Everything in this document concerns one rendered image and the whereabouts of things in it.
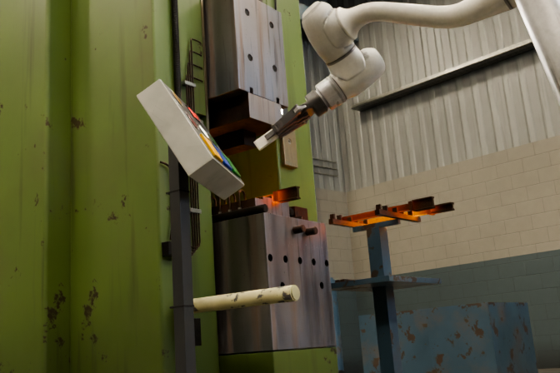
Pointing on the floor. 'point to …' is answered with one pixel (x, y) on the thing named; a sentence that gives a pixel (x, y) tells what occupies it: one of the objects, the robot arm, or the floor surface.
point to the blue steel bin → (457, 340)
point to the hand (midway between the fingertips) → (266, 139)
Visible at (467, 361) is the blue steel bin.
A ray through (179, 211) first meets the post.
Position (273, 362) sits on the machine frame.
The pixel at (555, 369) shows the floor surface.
